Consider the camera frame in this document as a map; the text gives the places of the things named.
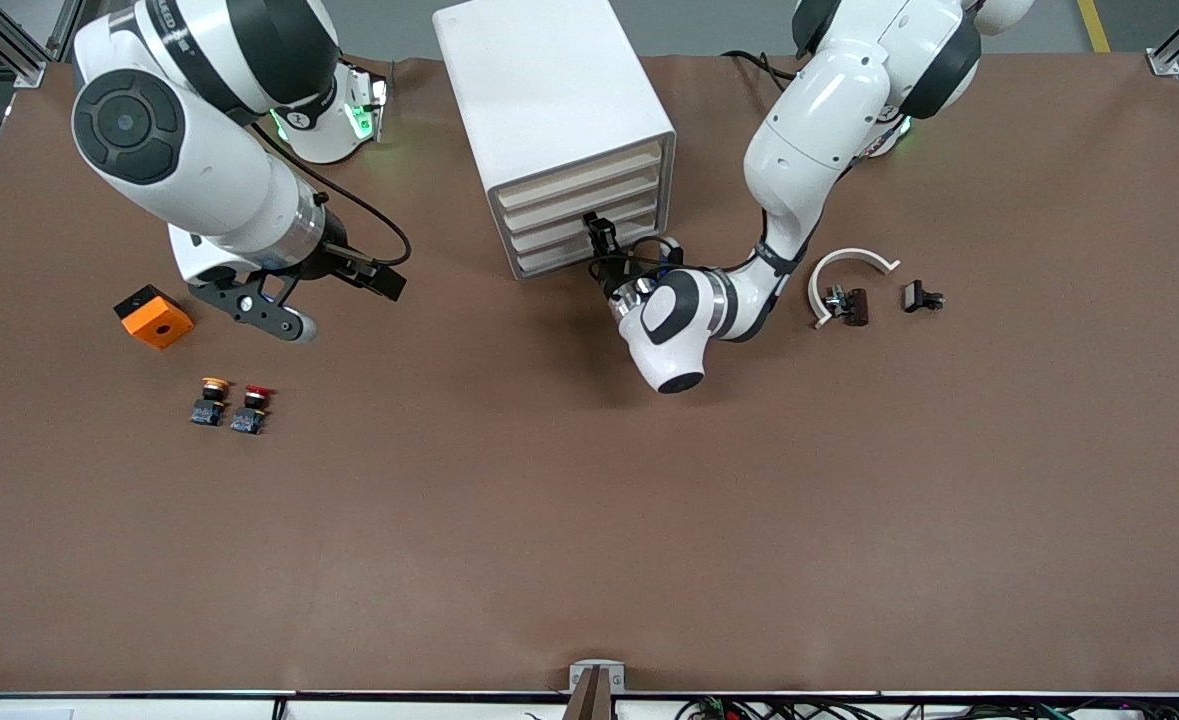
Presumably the red push button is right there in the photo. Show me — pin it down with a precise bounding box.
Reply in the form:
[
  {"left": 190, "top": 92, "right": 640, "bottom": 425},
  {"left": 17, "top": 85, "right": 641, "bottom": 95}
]
[{"left": 229, "top": 385, "right": 275, "bottom": 436}]

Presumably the yellow push button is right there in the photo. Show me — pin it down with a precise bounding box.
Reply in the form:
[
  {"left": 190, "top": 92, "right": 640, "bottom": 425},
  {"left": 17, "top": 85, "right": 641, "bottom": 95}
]
[{"left": 189, "top": 376, "right": 232, "bottom": 427}]

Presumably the orange box with hole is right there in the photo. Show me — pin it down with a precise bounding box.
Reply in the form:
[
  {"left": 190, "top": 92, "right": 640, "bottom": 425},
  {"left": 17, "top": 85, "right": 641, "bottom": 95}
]
[{"left": 114, "top": 284, "right": 195, "bottom": 351}]

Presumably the brown table mat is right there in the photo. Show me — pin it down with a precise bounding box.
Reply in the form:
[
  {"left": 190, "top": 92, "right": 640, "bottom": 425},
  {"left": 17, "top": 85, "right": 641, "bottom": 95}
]
[{"left": 0, "top": 52, "right": 1179, "bottom": 696}]

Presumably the white curved plastic clamp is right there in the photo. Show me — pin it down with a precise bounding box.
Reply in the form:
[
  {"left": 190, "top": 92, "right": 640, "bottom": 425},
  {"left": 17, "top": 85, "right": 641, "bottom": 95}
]
[{"left": 807, "top": 247, "right": 902, "bottom": 331}]

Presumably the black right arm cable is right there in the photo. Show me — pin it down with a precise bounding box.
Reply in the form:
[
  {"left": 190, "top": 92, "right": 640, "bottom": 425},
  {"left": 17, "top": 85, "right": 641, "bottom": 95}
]
[{"left": 249, "top": 120, "right": 413, "bottom": 269}]

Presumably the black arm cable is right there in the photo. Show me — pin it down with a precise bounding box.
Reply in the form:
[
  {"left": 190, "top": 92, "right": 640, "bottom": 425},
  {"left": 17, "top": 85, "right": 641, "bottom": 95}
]
[
  {"left": 589, "top": 205, "right": 820, "bottom": 291},
  {"left": 249, "top": 120, "right": 413, "bottom": 269}
]

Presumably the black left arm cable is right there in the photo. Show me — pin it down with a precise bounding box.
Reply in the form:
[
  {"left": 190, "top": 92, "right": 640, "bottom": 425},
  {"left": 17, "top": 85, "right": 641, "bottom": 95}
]
[{"left": 589, "top": 205, "right": 820, "bottom": 291}]

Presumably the black base cable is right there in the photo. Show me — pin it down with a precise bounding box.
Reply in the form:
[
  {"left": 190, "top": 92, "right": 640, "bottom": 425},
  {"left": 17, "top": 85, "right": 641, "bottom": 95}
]
[{"left": 721, "top": 48, "right": 800, "bottom": 93}]

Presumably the metal table edge bracket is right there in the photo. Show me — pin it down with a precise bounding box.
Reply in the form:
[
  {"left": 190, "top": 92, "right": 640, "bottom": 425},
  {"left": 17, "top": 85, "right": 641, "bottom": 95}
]
[{"left": 567, "top": 660, "right": 627, "bottom": 720}]

